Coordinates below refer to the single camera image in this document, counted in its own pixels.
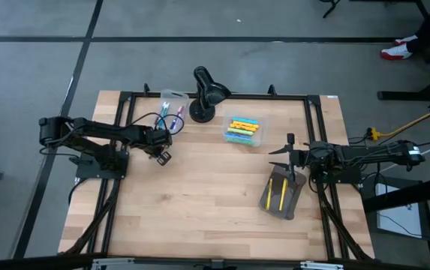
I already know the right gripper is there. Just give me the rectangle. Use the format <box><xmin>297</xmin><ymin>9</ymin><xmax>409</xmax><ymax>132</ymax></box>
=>
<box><xmin>267</xmin><ymin>144</ymin><xmax>310</xmax><ymax>180</ymax></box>

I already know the thin green marker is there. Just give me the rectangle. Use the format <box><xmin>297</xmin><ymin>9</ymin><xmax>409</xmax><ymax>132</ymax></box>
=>
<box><xmin>157</xmin><ymin>103</ymin><xmax>169</xmax><ymax>129</ymax></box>

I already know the pink marker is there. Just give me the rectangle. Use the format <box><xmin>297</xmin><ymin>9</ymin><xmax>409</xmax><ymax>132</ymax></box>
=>
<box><xmin>169</xmin><ymin>105</ymin><xmax>185</xmax><ymax>131</ymax></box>

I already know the slim yellow highlighter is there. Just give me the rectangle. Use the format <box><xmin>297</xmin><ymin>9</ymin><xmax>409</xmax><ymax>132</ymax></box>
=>
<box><xmin>277</xmin><ymin>178</ymin><xmax>290</xmax><ymax>212</ymax></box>
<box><xmin>265</xmin><ymin>178</ymin><xmax>275</xmax><ymax>211</ymax></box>

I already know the thick yellow highlighter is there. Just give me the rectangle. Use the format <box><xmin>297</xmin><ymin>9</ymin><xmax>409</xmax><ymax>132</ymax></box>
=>
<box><xmin>229</xmin><ymin>123</ymin><xmax>257</xmax><ymax>134</ymax></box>
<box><xmin>232</xmin><ymin>120</ymin><xmax>261</xmax><ymax>131</ymax></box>

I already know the blue highlighter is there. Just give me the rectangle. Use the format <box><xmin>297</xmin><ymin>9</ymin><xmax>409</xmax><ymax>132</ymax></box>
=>
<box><xmin>231</xmin><ymin>116</ymin><xmax>260</xmax><ymax>126</ymax></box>
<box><xmin>224</xmin><ymin>132</ymin><xmax>254</xmax><ymax>143</ymax></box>

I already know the light green highlighter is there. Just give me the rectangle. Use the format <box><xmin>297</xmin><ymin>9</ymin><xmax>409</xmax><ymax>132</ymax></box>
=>
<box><xmin>227</xmin><ymin>127</ymin><xmax>255</xmax><ymax>137</ymax></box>

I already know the clear plastic bin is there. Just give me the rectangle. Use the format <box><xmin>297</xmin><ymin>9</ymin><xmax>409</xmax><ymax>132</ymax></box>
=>
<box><xmin>221</xmin><ymin>111</ymin><xmax>267</xmax><ymax>149</ymax></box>
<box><xmin>153</xmin><ymin>88</ymin><xmax>191</xmax><ymax>140</ymax></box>

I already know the smoky grey plastic bin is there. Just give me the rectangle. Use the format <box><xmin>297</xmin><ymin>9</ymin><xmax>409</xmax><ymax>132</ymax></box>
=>
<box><xmin>258</xmin><ymin>163</ymin><xmax>308</xmax><ymax>221</ymax></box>

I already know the black gooseneck desk lamp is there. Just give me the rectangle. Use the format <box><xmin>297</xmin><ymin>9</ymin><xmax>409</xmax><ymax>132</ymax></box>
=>
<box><xmin>188</xmin><ymin>65</ymin><xmax>233</xmax><ymax>124</ymax></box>

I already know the white flat box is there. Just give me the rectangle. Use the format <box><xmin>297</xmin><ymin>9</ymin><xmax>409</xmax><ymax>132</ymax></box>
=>
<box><xmin>375</xmin><ymin>183</ymin><xmax>424</xmax><ymax>239</ymax></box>

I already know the black desk leg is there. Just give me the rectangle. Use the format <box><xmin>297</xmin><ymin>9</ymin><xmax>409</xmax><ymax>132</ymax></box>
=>
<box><xmin>377</xmin><ymin>48</ymin><xmax>430</xmax><ymax>102</ymax></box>

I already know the black camera cable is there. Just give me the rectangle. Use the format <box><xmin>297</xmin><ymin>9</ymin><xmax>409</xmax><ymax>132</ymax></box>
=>
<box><xmin>127</xmin><ymin>111</ymin><xmax>185</xmax><ymax>137</ymax></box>

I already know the black aluminium rig frame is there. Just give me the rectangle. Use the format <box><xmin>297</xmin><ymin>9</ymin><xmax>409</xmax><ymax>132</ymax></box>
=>
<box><xmin>0</xmin><ymin>82</ymin><xmax>430</xmax><ymax>270</ymax></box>

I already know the yellow extension cord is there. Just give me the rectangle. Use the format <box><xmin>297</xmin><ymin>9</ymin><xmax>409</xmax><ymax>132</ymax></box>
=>
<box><xmin>366</xmin><ymin>111</ymin><xmax>430</xmax><ymax>142</ymax></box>

